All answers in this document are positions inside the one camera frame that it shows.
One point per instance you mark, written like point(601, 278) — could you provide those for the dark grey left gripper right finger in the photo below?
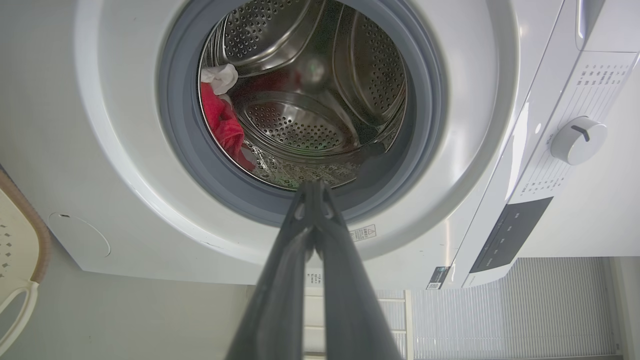
point(352, 300)

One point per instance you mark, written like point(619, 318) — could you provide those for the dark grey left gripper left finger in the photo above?
point(280, 300)

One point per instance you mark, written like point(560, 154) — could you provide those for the red cloth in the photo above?
point(222, 125)

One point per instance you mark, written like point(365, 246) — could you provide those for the white cloth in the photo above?
point(220, 77)

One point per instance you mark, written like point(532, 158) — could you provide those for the cream laundry basket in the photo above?
point(17, 260)

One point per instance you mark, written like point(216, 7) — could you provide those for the white control dial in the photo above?
point(579, 141)

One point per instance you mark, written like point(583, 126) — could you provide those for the white shelf unit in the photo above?
point(360, 320)

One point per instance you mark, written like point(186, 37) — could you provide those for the white window blind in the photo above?
point(510, 310)

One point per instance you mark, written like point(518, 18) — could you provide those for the white front-load washing machine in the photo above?
point(450, 150)

